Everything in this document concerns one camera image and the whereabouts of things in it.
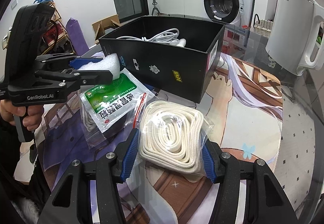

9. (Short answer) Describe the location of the wooden shoe rack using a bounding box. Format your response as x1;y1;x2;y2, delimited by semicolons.
37;1;76;56

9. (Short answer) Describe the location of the black open storage box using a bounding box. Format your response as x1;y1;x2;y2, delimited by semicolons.
99;16;225;103

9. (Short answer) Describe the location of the white wicker basket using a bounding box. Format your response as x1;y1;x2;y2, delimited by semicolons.
253;14;274;38

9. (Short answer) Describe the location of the green white medicine packet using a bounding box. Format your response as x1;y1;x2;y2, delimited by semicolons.
81;69;149;133

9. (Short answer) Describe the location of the white foam piece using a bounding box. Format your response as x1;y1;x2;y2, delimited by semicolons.
78;53;120;80

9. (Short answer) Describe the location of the bagged cream rope coil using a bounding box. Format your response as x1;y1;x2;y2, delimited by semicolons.
132;99;215;181

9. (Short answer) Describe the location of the brown cardboard box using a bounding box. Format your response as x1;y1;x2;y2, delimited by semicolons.
92;14;121;44

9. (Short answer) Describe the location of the purple rolled yoga mat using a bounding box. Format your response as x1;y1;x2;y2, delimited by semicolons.
66;18;89;56

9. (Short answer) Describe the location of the anime print desk mat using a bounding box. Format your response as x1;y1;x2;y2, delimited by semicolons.
21;53;296;223

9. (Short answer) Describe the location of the person's left hand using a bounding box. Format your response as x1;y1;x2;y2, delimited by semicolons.
1;100;44;131

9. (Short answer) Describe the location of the white electric kettle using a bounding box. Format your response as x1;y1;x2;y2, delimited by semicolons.
266;0;323;76

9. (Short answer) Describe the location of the white cable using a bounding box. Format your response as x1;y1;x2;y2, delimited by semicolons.
115;27;187;47

